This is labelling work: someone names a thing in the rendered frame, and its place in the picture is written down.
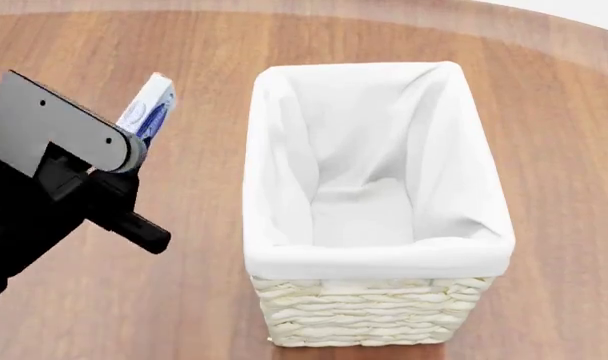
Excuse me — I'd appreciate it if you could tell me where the cream woven wicker basket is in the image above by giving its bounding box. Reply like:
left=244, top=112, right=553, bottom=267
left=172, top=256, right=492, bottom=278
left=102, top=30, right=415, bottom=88
left=253, top=274, right=502, bottom=350

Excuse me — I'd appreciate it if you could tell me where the white blue cream cheese box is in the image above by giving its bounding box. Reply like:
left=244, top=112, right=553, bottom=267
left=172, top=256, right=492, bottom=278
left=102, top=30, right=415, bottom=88
left=114, top=72, right=179, bottom=152

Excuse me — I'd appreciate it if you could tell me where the grey left gripper finger plate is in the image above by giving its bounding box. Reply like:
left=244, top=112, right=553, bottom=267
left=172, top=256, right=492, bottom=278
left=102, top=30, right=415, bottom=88
left=0, top=69, right=149, bottom=178

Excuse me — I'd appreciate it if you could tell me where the white lined wicker basket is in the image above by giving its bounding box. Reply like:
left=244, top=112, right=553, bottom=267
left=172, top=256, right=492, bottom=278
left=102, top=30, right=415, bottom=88
left=242, top=60, right=517, bottom=291

